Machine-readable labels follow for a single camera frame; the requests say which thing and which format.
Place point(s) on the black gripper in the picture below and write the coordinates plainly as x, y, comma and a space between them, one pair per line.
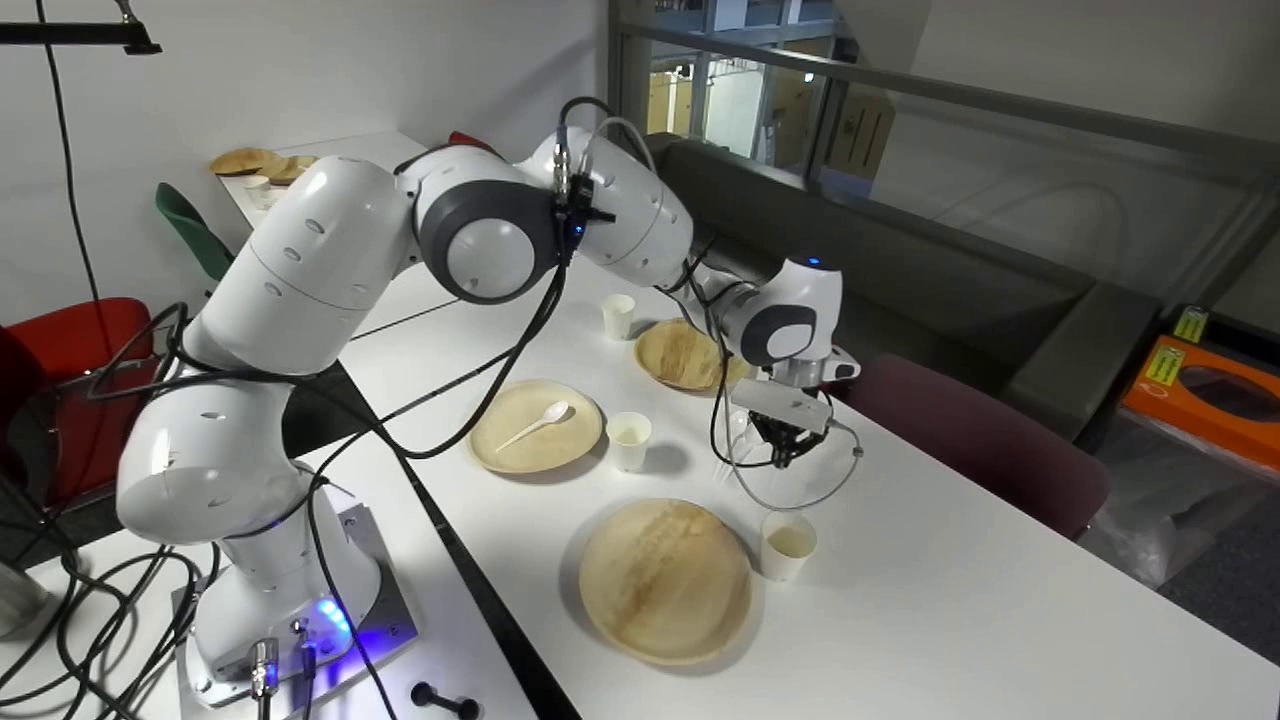
787, 418

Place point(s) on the right wooden plate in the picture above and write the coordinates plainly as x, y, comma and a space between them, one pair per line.
664, 583

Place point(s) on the white paper cup centre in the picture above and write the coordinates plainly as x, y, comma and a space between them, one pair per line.
628, 439

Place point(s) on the white paper cup front left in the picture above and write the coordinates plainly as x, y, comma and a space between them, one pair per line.
619, 319

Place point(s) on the red chair behind robot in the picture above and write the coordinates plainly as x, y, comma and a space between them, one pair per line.
69, 389

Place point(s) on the white paper cup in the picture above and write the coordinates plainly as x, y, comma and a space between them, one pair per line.
619, 319
787, 547
628, 439

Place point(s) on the wooden plate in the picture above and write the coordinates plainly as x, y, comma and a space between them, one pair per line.
688, 362
664, 583
544, 451

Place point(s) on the white spoon on middle plate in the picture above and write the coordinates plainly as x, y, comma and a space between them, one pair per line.
552, 412

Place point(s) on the white paper cup far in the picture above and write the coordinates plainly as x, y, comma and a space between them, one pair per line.
787, 547

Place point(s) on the left wooden plate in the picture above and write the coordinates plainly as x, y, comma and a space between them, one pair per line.
688, 362

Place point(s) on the stack of wooden plates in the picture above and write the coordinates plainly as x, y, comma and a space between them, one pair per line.
258, 161

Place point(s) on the green chair back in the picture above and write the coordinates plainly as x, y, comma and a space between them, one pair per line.
190, 227

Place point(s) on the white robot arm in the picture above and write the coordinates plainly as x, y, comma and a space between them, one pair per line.
207, 456

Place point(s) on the dark maroon chair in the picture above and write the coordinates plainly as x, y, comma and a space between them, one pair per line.
986, 443

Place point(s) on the middle wooden plate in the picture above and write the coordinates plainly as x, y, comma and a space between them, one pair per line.
544, 451

